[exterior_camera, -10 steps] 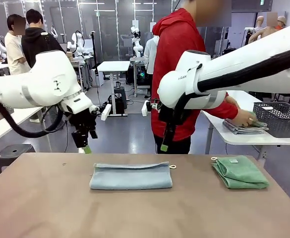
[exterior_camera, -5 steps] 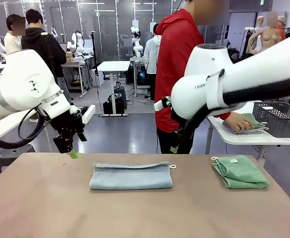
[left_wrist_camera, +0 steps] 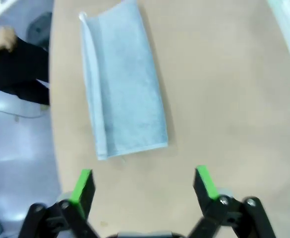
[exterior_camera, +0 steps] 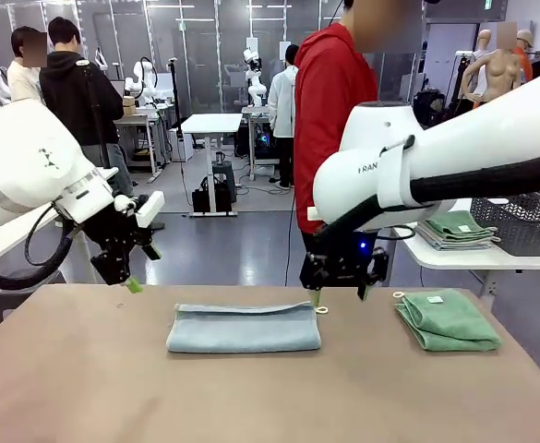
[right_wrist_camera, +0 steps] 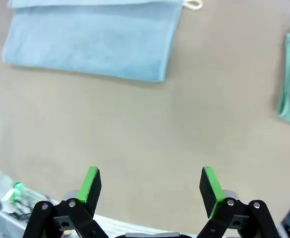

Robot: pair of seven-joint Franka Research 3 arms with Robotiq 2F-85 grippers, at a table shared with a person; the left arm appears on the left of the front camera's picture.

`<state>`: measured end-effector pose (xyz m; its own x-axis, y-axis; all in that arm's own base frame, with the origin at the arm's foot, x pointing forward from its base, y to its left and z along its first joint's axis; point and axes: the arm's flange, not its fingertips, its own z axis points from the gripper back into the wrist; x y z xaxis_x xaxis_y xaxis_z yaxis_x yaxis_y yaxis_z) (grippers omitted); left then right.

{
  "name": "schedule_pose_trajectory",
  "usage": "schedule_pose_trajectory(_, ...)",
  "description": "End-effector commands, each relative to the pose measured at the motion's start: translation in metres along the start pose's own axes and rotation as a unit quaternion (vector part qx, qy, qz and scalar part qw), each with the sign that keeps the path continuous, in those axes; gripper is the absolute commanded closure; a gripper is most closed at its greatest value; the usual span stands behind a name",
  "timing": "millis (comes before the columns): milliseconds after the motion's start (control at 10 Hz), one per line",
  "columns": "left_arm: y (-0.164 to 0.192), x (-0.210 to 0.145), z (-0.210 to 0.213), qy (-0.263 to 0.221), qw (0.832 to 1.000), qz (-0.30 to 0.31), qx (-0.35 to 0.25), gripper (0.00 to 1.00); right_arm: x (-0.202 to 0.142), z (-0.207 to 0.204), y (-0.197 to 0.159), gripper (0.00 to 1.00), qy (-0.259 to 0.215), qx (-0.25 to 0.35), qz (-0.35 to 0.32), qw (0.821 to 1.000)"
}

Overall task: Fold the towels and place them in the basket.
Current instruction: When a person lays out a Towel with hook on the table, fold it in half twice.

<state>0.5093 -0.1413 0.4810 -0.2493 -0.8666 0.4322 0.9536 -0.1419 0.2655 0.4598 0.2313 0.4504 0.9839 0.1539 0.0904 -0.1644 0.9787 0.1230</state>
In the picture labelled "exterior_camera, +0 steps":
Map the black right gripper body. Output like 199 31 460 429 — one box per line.
317 229 378 281

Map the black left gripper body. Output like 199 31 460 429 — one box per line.
81 204 154 254

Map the grey towel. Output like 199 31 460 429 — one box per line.
415 221 499 253

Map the green terry towel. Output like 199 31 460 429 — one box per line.
392 289 503 353

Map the blue-grey terry towel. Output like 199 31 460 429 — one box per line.
165 300 330 354

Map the dark grey mesh basket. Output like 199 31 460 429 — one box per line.
470 192 540 257

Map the black bag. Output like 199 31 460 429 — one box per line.
191 176 233 214

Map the grey round stool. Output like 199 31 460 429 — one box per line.
211 161 238 204

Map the white background workbench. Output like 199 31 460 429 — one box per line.
114 108 174 179

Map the black plastic stool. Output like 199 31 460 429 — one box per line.
0 269 66 324

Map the white standing desk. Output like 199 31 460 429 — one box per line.
180 113 244 218

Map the computer tower with lights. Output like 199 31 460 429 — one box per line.
253 122 275 161

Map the bystander in black hoodie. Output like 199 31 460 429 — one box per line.
39 17 136 198

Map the person in red jacket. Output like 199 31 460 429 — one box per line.
294 0 381 290

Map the bystander in white jacket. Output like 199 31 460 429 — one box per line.
268 43 299 189

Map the black tripod with white head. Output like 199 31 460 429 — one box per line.
76 58 112 170

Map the white robot stand table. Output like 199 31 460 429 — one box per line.
241 105 275 181

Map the beige mannequin with dark skirt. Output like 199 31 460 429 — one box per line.
462 22 527 110

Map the white mannequin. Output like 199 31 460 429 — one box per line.
474 30 495 93

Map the orange mannequin with bucket hat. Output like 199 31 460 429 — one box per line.
513 30 534 84

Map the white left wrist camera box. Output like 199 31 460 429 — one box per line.
136 190 166 228

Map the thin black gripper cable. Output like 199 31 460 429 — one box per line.
24 202 75 268

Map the black left arm hose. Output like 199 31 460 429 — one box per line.
0 257 72 292

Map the black arm hose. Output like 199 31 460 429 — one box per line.
313 150 540 241
0 257 72 292

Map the black right arm hose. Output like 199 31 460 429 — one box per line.
313 150 540 241

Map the black camera pole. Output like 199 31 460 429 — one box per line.
166 57 186 139

